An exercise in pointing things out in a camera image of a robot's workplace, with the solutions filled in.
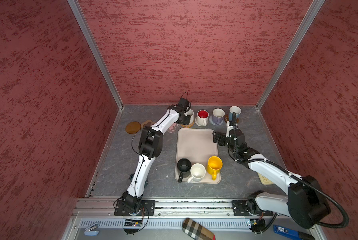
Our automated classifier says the red mug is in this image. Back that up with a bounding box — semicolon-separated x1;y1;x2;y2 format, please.
197;110;210;119

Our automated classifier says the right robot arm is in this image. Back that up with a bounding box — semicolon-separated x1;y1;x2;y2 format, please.
213;129;350;229

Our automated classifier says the brown glossy round coaster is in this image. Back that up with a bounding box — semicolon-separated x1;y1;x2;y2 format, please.
224;115;240;126

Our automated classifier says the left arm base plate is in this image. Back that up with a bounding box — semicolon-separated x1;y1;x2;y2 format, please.
114;200;156;217

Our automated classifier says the pink flower coaster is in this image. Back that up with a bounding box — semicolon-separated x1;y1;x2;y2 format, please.
167;123;180;133

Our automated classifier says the blue handled tool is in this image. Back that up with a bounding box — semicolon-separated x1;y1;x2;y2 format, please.
274;225;315;240

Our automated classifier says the cream calculator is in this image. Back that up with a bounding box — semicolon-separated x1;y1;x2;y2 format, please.
258;173;274;186

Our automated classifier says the small stapler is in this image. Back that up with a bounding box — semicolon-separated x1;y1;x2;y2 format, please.
84;223;99;237

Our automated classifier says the white mug front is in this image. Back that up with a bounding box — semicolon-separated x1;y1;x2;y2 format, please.
187;163;207;183

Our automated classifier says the grey round coaster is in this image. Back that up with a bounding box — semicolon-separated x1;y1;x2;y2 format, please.
210;116;224;126

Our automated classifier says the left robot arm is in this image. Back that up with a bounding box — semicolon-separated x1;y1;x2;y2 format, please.
121;106;191;214

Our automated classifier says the plaid glasses case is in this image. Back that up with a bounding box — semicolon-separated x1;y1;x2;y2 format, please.
182;218;216;240

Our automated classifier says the white mug purple outside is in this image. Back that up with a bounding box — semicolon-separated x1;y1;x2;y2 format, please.
211;108;225;126

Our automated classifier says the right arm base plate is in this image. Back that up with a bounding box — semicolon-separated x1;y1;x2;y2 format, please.
232;200;274;218

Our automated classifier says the paw print coaster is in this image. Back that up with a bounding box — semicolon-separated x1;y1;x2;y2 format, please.
141;120;153;128

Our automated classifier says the yellow mug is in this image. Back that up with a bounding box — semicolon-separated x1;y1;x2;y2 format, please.
206;156;223;181

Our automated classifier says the brown wicker round coaster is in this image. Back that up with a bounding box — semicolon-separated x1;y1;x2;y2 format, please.
181;122;195;128

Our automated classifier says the beige serving tray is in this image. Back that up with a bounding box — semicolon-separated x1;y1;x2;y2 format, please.
175;129;222;184

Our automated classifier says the blue mug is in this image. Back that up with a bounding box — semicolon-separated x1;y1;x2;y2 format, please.
228;106;242;123

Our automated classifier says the black mug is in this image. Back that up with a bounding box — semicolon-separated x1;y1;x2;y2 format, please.
176;158;192;183

